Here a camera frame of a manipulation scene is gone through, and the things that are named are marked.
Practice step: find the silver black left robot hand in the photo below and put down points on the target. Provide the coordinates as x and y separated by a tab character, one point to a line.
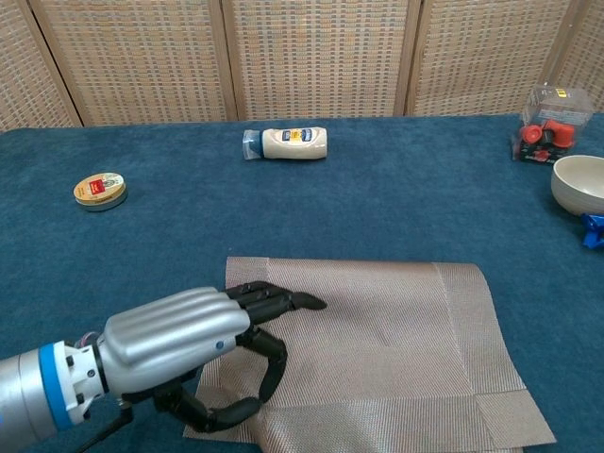
174	335

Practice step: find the brown woven placemat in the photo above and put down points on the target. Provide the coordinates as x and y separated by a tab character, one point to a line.
377	354

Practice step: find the white bowl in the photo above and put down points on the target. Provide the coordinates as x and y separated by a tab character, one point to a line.
580	189

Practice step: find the blue felt table cover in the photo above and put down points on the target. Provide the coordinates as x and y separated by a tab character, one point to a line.
189	226

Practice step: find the round yellow tin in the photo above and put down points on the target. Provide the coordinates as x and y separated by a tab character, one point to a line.
100	191

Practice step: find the mayonnaise squeeze bottle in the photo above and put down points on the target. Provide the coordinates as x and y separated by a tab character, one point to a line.
295	144

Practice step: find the woven bamboo folding screen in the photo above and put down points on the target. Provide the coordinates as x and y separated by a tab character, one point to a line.
307	61

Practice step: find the clear box with red parts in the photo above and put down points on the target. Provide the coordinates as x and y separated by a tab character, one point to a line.
552	127

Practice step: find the blue snack bar wrapper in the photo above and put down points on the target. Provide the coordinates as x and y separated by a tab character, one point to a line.
593	231

